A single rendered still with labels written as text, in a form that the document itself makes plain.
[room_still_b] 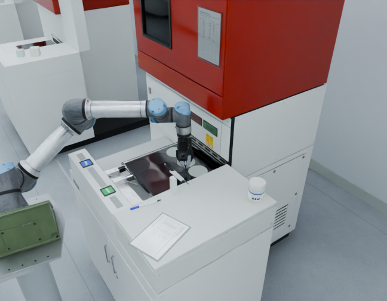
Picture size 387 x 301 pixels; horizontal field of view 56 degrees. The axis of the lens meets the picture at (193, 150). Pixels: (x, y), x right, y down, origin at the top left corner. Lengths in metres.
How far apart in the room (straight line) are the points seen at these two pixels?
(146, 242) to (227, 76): 0.76
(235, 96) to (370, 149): 1.70
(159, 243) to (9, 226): 0.62
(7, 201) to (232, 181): 0.98
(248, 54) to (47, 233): 1.15
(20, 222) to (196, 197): 0.73
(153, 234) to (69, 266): 1.33
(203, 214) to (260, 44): 0.77
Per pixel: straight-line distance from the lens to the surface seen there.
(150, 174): 1.86
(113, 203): 1.64
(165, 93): 2.15
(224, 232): 1.48
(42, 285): 2.00
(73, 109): 1.67
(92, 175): 1.81
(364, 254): 2.91
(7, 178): 1.74
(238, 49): 1.57
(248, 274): 1.86
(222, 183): 1.70
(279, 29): 1.72
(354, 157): 3.24
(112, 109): 1.62
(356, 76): 3.02
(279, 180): 2.25
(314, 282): 2.63
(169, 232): 1.46
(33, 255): 1.71
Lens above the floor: 2.03
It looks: 34 degrees down
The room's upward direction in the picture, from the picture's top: straight up
